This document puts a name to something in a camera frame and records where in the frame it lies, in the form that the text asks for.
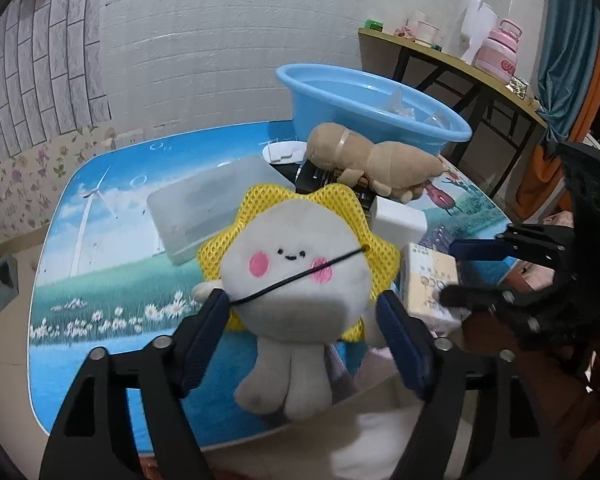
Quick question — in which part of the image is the black bottle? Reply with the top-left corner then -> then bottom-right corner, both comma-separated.
294,160 -> 376,211

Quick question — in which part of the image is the teal curtain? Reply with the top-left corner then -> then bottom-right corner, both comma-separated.
538,0 -> 600,148

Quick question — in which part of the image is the orange curtain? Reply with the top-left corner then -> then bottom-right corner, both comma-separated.
514,19 -> 600,221

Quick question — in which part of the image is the white plastic scoop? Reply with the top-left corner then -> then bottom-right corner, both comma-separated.
262,141 -> 306,165

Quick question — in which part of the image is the blue plastic basin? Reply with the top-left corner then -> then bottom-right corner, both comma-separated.
275,63 -> 472,155

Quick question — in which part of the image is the brown plush toy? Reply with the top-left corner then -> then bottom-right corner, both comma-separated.
306,122 -> 444,204

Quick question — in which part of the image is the dustpan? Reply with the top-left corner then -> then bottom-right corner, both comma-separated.
0,255 -> 19,313

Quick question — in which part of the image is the white kettle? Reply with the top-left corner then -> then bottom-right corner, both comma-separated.
460,0 -> 498,65

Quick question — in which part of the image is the white cup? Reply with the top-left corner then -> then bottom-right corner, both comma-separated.
415,20 -> 439,46

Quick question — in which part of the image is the white power adapter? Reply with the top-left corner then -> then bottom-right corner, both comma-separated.
370,196 -> 428,249

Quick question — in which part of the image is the white sun plush toy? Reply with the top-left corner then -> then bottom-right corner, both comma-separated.
193,183 -> 400,420

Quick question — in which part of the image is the green small box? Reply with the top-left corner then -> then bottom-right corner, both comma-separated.
364,20 -> 384,32

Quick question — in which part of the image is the clear toothpick box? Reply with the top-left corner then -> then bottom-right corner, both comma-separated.
147,156 -> 294,266

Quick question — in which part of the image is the beige tissue pack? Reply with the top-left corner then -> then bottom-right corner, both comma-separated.
400,243 -> 468,337

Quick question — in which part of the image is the pink water bottle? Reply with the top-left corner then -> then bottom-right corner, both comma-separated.
474,18 -> 524,84

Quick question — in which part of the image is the wooden side table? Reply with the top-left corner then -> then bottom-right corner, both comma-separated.
358,28 -> 546,204

